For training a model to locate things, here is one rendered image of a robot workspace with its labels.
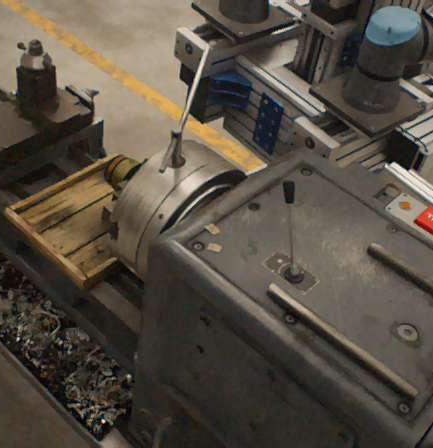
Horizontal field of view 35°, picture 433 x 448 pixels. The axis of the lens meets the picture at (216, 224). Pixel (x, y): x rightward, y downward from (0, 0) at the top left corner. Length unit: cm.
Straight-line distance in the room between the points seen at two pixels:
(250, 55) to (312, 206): 86
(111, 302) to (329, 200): 56
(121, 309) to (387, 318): 65
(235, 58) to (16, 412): 135
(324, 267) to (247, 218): 17
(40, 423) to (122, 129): 163
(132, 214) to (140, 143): 205
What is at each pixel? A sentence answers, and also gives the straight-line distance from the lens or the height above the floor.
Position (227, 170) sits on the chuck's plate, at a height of 123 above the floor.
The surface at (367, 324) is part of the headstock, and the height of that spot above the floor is 125.
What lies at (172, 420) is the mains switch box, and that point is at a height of 81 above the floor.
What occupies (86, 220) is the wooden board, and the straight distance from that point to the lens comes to 172.
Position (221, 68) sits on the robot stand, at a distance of 204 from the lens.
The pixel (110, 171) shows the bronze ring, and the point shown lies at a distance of 154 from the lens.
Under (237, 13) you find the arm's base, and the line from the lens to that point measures 202.
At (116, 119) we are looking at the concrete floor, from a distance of 353.
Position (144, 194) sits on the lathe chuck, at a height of 120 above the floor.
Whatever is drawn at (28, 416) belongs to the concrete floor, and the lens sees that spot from 242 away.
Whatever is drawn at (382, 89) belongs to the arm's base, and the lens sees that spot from 176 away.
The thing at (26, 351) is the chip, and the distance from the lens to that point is 185.
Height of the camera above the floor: 211
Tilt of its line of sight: 44 degrees down
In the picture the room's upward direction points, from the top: 11 degrees clockwise
